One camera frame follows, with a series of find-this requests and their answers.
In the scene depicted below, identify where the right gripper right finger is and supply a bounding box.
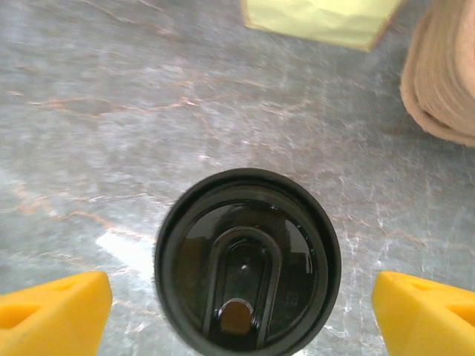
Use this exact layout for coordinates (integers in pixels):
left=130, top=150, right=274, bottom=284
left=372, top=270, right=475, bottom=356

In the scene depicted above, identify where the pale yellow paper bag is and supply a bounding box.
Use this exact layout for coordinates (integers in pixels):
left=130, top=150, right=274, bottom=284
left=240, top=0, right=404, bottom=52

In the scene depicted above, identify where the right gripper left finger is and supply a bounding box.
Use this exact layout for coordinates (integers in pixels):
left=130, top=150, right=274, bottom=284
left=0, top=270, right=114, bottom=356

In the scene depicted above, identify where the stack of pulp cup carriers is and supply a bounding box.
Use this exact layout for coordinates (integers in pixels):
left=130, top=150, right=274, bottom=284
left=400, top=0, right=475, bottom=148

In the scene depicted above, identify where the black plastic cup lid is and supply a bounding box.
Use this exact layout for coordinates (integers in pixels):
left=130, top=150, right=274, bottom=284
left=154, top=168, right=342, bottom=356

